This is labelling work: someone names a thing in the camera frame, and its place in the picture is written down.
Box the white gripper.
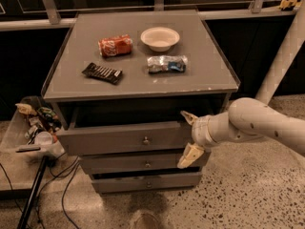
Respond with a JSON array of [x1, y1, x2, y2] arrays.
[[177, 111, 217, 169]]

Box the grey top drawer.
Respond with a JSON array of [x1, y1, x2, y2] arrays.
[[57, 121, 193, 156]]

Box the grey drawer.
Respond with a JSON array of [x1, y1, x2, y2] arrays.
[[91, 172, 201, 194], [57, 121, 193, 156], [77, 150, 212, 176]]

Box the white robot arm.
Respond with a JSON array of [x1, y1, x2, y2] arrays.
[[177, 0, 305, 169]]

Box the grey bottom drawer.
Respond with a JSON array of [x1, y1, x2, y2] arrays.
[[91, 172, 201, 194]]

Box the grey middle drawer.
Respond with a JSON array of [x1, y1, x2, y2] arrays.
[[77, 150, 212, 176]]

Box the grey drawer cabinet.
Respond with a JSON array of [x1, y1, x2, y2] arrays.
[[42, 10, 239, 181]]

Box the silver blue snack bag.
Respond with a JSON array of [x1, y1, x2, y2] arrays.
[[147, 55, 188, 74]]

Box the white paper bowl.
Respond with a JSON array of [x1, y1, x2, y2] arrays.
[[140, 27, 180, 52]]

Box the black striped snack wrapper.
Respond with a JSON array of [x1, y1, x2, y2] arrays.
[[82, 63, 123, 85]]

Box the crushed red soda can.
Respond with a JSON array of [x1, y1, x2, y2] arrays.
[[98, 34, 132, 57]]

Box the white cup in bin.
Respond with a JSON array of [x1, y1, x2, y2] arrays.
[[34, 132, 53, 145]]

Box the clear plastic trash bin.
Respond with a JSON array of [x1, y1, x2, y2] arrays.
[[1, 96, 65, 160]]

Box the yellow clamp on railing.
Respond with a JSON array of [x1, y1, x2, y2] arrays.
[[279, 0, 298, 10]]

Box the metal window railing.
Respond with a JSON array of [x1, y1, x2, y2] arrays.
[[0, 0, 304, 31]]

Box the black pole stand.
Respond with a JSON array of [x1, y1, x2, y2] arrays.
[[16, 145, 49, 229]]

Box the black floor cable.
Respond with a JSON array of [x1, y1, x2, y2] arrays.
[[0, 155, 82, 229]]

